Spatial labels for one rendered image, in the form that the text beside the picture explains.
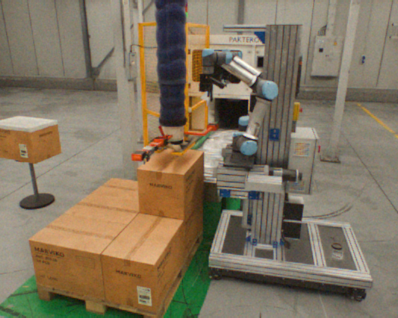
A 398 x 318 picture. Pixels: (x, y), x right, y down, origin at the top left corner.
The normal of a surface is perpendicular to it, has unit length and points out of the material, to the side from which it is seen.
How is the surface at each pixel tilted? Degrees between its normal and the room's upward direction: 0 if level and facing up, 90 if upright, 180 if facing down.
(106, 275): 90
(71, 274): 90
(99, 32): 90
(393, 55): 90
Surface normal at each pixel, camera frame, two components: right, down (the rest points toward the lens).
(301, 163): -0.21, 0.33
